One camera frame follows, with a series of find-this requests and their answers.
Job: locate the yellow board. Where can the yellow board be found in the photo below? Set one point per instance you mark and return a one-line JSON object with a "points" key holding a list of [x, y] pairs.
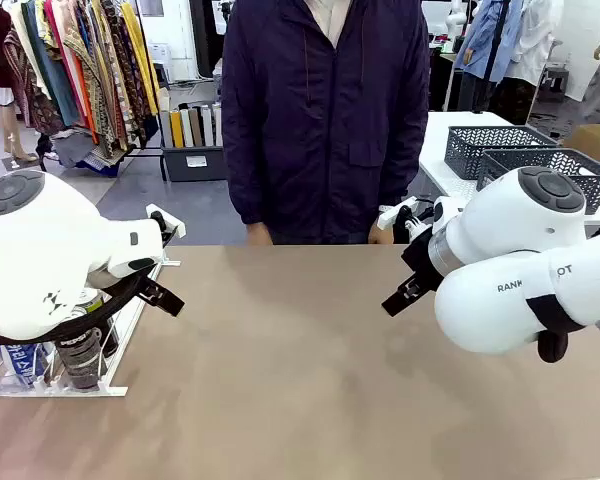
{"points": [[176, 129]]}

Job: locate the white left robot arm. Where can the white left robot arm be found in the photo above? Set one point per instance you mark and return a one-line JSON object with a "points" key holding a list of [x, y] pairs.
{"points": [[40, 250]]}

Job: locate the person's left hand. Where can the person's left hand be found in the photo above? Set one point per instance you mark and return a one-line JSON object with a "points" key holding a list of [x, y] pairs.
{"points": [[381, 237]]}

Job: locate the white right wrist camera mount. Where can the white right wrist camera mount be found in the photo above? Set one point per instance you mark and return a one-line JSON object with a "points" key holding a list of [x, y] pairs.
{"points": [[391, 212]]}

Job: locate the black Pepsi soda can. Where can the black Pepsi soda can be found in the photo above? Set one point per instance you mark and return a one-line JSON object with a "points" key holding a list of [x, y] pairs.
{"points": [[92, 302]]}

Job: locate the person's right hand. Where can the person's right hand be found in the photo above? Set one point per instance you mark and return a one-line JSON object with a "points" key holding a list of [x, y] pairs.
{"points": [[258, 235]]}

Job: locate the grey cloth pile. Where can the grey cloth pile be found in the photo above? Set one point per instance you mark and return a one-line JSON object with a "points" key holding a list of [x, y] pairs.
{"points": [[75, 147]]}

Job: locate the person's left forearm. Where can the person's left forearm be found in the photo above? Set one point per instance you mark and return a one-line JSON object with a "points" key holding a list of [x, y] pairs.
{"points": [[405, 185]]}

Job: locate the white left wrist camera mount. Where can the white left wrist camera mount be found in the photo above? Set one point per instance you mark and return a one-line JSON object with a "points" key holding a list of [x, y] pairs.
{"points": [[172, 227]]}

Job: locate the dark bottle in rack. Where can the dark bottle in rack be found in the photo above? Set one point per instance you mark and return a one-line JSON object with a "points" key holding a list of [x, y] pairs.
{"points": [[80, 357]]}

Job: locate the person's right forearm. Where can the person's right forearm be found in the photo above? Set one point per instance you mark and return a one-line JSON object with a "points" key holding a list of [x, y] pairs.
{"points": [[242, 190]]}

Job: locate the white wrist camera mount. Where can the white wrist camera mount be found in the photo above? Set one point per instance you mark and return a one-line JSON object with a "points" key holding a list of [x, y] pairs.
{"points": [[172, 227], [391, 212]]}

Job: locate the blue shirt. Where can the blue shirt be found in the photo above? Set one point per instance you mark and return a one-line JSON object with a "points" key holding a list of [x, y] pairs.
{"points": [[485, 40]]}

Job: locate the person in navy jacket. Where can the person in navy jacket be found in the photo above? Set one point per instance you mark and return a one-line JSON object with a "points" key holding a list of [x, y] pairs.
{"points": [[325, 125]]}

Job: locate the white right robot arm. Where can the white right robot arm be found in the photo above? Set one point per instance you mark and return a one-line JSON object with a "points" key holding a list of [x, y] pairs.
{"points": [[510, 235]]}

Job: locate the mannequin legs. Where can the mannequin legs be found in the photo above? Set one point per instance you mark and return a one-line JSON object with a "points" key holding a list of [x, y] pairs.
{"points": [[14, 135]]}

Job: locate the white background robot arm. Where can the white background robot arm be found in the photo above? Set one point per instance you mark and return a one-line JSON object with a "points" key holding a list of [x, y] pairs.
{"points": [[456, 17]]}

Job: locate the white board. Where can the white board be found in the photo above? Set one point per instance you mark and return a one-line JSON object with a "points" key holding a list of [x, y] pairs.
{"points": [[207, 125]]}

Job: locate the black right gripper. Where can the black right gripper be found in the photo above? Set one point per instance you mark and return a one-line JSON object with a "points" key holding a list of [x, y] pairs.
{"points": [[422, 262]]}

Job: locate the white side table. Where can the white side table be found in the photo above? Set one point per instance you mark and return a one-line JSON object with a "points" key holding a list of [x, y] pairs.
{"points": [[435, 145]]}

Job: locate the brown cardboard box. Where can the brown cardboard box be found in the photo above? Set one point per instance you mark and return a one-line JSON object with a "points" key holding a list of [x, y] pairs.
{"points": [[597, 142]]}

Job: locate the black stand pole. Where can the black stand pole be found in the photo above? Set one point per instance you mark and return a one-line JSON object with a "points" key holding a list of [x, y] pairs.
{"points": [[491, 60]]}

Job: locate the grey plastic basket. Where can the grey plastic basket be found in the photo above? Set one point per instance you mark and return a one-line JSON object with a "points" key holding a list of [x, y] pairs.
{"points": [[472, 150], [575, 165]]}

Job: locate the black stool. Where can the black stool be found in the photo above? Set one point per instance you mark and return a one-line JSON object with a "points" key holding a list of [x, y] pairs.
{"points": [[554, 80]]}

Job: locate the brown patterned garment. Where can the brown patterned garment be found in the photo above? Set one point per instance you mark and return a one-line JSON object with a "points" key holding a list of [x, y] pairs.
{"points": [[32, 95]]}

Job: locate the black clothes rack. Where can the black clothes rack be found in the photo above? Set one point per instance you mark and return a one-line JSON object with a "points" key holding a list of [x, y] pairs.
{"points": [[152, 65]]}

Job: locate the white garment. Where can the white garment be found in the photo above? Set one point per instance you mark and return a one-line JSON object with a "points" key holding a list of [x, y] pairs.
{"points": [[535, 40]]}

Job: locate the yellow garment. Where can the yellow garment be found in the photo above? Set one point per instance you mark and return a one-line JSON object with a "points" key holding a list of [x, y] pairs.
{"points": [[140, 60]]}

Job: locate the dark grey storage bin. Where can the dark grey storage bin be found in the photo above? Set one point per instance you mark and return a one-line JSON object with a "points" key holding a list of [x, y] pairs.
{"points": [[195, 162]]}

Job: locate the brown board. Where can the brown board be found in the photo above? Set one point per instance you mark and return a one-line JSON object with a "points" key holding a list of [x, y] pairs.
{"points": [[195, 127]]}

